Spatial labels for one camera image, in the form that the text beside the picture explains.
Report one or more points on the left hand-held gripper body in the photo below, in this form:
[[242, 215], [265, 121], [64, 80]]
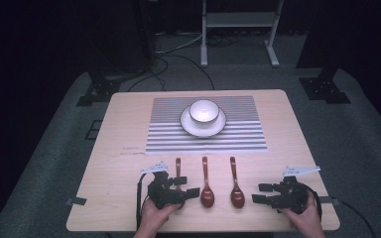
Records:
[[163, 195]]

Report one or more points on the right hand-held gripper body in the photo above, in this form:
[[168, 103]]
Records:
[[292, 196]]

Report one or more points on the reddish brown spoon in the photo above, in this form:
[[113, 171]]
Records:
[[178, 167], [237, 197], [207, 197]]

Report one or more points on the person's left hand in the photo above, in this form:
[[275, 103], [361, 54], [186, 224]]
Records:
[[153, 216]]

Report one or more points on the person's right hand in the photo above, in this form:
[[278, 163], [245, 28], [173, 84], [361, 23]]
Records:
[[307, 219]]

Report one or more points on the grey tape strip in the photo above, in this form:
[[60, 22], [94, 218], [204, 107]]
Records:
[[76, 201], [327, 199]]

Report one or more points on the striped placemat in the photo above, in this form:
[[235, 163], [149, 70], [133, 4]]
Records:
[[165, 132]]

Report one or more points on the white plate with dark rim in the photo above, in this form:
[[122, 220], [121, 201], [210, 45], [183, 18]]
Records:
[[218, 127]]

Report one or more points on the white bowl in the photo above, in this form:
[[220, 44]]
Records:
[[204, 112]]

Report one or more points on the black stand base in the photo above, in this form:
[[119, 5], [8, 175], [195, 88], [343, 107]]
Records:
[[99, 91], [324, 89]]

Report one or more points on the white metal stand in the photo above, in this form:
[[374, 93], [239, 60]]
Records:
[[239, 19]]

